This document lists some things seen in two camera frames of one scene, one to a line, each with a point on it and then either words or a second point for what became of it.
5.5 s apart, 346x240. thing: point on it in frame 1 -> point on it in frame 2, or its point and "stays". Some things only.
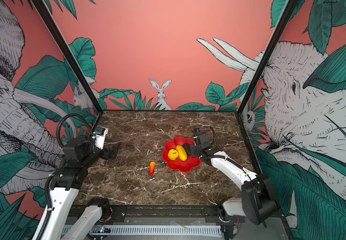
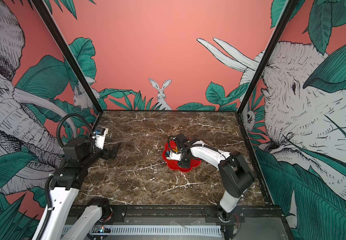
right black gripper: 193,151 -> 185,165
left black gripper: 106,155 stays
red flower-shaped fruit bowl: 186,166 stays
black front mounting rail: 160,213 stays
